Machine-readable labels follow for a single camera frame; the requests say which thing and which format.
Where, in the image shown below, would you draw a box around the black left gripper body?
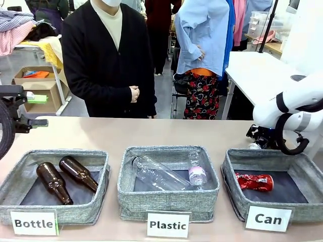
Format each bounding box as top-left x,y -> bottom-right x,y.
0,85 -> 32,134

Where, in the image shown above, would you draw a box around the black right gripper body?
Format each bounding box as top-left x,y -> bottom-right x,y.
246,123 -> 278,149

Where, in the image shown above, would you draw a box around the crushed red can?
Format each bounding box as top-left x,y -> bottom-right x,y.
234,172 -> 275,192

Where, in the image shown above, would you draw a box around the brown glass beer bottle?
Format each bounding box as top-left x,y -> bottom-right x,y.
59,155 -> 99,194
36,162 -> 74,206

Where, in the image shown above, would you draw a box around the small pink-label plastic bottle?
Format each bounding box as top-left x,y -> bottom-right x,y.
188,151 -> 208,187

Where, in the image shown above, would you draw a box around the large clear plastic bottle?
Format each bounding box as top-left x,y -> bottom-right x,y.
131,155 -> 192,192

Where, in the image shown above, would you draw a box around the person's left forearm black sleeve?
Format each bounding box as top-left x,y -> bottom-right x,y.
142,70 -> 157,118

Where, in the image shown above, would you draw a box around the person's right forearm black sleeve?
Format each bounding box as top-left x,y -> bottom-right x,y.
75,75 -> 133,104

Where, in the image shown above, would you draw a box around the white sign Can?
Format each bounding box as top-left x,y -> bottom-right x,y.
244,205 -> 295,233

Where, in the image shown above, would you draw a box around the grey fabric basket Can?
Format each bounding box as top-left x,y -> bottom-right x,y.
221,148 -> 323,224

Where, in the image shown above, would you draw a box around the grey fabric basket Bottle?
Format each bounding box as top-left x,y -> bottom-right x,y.
0,149 -> 111,226

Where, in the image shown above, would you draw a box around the grey fabric basket Plastic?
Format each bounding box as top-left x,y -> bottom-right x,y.
117,145 -> 220,224

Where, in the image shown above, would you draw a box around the person's right hand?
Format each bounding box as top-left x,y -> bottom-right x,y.
129,85 -> 140,103

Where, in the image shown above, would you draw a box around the blue shirt figure's hand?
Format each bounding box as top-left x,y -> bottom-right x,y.
196,44 -> 205,62

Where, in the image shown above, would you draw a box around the open cardboard box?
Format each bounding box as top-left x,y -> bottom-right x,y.
12,66 -> 63,86

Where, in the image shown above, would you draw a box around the orange packet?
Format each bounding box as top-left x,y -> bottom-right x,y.
22,70 -> 50,79

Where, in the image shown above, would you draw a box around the pink cloth pile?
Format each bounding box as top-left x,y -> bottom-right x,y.
0,21 -> 36,57

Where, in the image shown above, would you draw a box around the yellow cloth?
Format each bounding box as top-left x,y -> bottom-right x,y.
19,35 -> 69,87

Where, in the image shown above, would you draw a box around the white side table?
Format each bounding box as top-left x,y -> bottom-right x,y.
224,51 -> 307,120

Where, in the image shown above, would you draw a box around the black garment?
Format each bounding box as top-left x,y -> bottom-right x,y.
25,22 -> 59,42

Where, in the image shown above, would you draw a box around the checked cloth pile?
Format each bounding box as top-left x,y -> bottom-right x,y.
0,7 -> 35,33

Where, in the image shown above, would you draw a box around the person in black cardigan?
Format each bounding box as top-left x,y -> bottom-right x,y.
61,0 -> 157,119

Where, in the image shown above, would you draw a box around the wooden desk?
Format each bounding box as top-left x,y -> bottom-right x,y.
244,34 -> 283,55

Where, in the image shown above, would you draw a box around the person in dark jacket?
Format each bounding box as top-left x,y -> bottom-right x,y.
25,0 -> 69,33

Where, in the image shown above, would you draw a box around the pink cloth on desk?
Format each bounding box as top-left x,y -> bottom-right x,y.
252,30 -> 281,45

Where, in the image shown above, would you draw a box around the black chair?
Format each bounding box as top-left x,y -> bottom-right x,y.
172,46 -> 189,119

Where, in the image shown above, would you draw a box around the white sign Bottle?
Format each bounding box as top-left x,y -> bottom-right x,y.
7,209 -> 59,236

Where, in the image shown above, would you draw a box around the black tripod pole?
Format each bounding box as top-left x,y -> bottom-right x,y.
258,0 -> 279,53

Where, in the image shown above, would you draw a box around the clear plastic storage boxes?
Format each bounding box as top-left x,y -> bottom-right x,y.
247,10 -> 290,38

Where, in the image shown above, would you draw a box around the hanging pink garment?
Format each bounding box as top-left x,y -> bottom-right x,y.
232,0 -> 247,47

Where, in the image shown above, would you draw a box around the figure in blue shirt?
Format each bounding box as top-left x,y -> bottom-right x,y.
174,0 -> 237,120

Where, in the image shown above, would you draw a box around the white sign Plastic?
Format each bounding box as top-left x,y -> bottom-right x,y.
145,210 -> 192,239

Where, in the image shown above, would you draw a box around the person in dark red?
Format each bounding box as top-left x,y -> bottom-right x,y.
145,0 -> 182,76

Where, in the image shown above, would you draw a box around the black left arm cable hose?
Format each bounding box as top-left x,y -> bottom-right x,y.
0,100 -> 16,160

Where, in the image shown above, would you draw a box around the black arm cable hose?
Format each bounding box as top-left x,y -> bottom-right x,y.
0,100 -> 16,160
274,99 -> 323,156

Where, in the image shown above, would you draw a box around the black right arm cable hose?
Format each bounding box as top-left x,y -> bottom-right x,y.
274,99 -> 323,156

